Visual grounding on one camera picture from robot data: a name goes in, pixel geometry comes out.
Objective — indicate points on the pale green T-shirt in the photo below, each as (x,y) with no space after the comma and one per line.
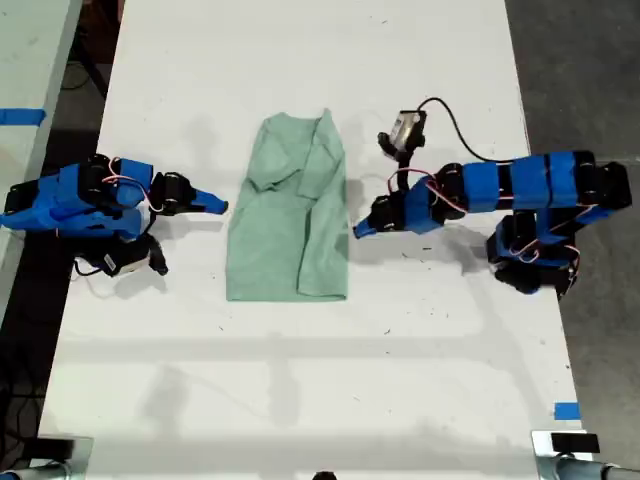
(280,235)

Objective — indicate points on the curved black camera stalk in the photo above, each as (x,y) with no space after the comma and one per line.
(402,170)

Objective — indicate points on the small black box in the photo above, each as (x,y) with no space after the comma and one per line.
(55,446)
(574,442)

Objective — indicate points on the long blue tape strip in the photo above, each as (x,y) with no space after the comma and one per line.
(20,116)

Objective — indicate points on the silver metal bracket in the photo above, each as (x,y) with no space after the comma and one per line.
(82,457)
(541,450)

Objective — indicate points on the white side table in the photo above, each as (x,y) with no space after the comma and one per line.
(30,55)

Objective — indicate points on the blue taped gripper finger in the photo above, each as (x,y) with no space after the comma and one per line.
(207,207)
(371,232)
(371,222)
(207,197)

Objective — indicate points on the grey tube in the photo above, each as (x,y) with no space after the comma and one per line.
(595,471)
(30,472)

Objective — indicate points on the round black knob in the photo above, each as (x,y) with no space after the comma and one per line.
(324,475)

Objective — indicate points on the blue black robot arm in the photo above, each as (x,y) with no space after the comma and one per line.
(525,185)
(65,200)

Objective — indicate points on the short blue tape strip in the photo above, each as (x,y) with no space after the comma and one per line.
(566,411)

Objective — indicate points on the silver black camera box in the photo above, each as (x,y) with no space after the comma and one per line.
(407,130)

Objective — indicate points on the short black camera stalk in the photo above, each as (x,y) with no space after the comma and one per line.
(158,257)

